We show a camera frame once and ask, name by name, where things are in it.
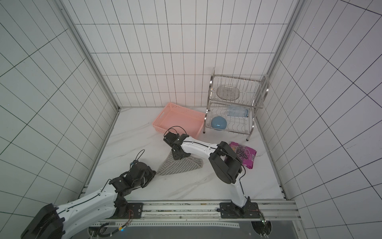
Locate grey striped dishcloth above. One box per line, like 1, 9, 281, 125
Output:
156, 152, 204, 176

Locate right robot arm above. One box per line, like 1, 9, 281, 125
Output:
164, 132, 251, 218

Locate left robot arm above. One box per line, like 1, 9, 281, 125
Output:
20, 161, 156, 239

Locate pink plastic basket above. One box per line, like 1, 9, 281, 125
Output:
152, 103, 205, 139

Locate blue bowl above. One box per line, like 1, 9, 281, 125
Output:
210, 116, 227, 130

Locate clear blue plastic cup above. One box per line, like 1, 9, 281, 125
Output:
227, 105, 249, 118

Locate steel dish rack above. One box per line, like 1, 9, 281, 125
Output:
203, 72, 270, 141

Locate purple candy bag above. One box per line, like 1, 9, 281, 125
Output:
229, 142, 257, 169

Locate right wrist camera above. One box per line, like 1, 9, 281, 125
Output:
163, 131, 180, 147

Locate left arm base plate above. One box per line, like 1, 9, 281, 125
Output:
113, 203, 144, 219

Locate left base cable bundle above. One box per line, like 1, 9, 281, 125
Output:
89, 209, 135, 239

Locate base cable bundle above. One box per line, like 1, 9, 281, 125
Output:
89, 209, 135, 239
251, 209, 273, 237

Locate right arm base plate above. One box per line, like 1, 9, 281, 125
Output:
216, 202, 261, 219

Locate right base cable bundle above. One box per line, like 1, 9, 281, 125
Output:
251, 209, 273, 237

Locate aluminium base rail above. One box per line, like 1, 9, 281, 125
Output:
89, 199, 300, 222

